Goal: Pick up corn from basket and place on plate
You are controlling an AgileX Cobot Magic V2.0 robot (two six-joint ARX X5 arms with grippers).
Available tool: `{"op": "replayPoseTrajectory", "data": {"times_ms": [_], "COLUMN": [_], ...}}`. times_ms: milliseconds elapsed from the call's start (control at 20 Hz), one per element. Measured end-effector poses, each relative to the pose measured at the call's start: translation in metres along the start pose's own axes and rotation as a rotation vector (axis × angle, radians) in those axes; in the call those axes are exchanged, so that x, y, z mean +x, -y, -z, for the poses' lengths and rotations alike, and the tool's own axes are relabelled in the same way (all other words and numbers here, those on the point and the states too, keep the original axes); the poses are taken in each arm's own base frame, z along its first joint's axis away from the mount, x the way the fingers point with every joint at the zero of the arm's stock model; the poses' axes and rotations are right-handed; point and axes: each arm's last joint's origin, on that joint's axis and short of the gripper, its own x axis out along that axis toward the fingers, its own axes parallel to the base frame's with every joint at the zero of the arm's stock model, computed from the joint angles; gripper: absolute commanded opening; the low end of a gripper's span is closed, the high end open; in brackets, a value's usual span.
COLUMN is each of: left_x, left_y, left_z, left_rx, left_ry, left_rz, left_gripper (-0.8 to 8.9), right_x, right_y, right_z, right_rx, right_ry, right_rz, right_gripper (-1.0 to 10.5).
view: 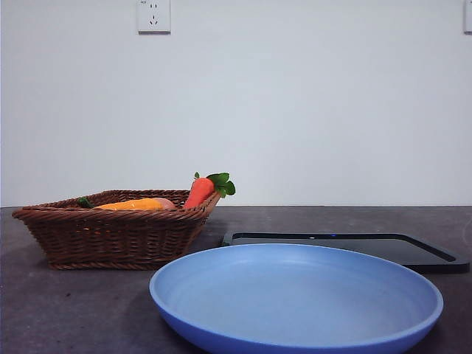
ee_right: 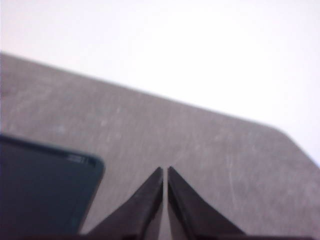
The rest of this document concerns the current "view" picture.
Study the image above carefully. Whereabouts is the orange-yellow corn cob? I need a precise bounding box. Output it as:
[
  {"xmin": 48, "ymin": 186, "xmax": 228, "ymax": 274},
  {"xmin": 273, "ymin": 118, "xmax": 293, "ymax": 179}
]
[{"xmin": 91, "ymin": 198, "xmax": 165, "ymax": 212}]

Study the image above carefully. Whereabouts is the blue round plate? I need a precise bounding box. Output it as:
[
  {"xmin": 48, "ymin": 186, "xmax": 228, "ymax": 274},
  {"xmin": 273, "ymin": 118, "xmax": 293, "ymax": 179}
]
[{"xmin": 149, "ymin": 243, "xmax": 444, "ymax": 354}]

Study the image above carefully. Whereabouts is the brown wicker basket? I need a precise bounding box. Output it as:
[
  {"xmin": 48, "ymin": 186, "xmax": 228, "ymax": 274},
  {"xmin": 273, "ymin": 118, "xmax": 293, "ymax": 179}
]
[{"xmin": 12, "ymin": 189, "xmax": 222, "ymax": 271}]

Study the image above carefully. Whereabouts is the orange carrot with green leaves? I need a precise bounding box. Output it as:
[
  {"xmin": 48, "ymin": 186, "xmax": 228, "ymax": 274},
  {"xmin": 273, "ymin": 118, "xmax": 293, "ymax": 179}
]
[{"xmin": 183, "ymin": 171, "xmax": 237, "ymax": 209}]

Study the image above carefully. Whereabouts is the black rectangular tray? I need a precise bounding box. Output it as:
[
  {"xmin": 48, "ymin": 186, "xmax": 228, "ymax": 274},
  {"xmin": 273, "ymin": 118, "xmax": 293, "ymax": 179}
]
[{"xmin": 222, "ymin": 232, "xmax": 472, "ymax": 274}]

